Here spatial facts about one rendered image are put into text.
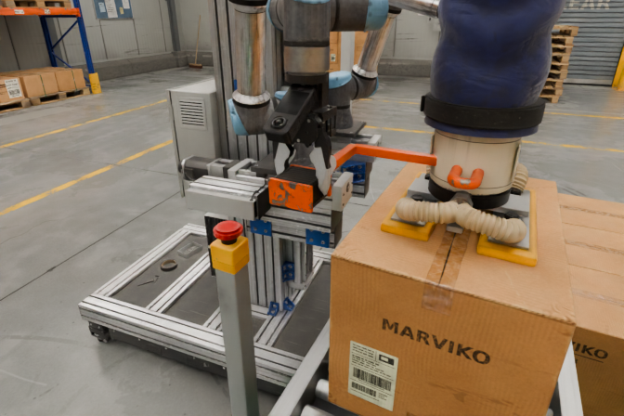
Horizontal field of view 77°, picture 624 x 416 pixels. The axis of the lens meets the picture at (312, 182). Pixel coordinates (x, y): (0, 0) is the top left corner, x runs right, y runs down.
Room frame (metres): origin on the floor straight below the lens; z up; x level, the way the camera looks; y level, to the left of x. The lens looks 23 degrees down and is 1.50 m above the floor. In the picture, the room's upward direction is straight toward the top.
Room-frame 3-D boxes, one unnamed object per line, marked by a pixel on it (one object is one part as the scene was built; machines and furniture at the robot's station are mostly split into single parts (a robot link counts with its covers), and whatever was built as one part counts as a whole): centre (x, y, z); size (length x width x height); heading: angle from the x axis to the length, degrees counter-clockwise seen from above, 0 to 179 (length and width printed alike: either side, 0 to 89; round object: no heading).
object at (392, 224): (0.84, -0.26, 1.11); 0.34 x 0.10 x 0.05; 153
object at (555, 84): (7.89, -4.25, 0.65); 1.29 x 1.10 x 1.31; 159
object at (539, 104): (0.80, -0.35, 1.33); 0.23 x 0.23 x 0.04
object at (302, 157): (1.28, 0.06, 1.09); 0.15 x 0.15 x 0.10
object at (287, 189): (0.65, 0.02, 1.21); 0.09 x 0.08 x 0.05; 63
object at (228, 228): (0.82, 0.20, 1.02); 0.07 x 0.07 x 0.04
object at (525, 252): (0.76, -0.43, 1.11); 0.34 x 0.10 x 0.05; 153
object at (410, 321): (0.81, -0.35, 0.89); 0.60 x 0.40 x 0.40; 153
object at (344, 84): (1.75, -0.12, 1.20); 0.13 x 0.12 x 0.14; 128
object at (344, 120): (1.75, -0.11, 1.09); 0.15 x 0.15 x 0.10
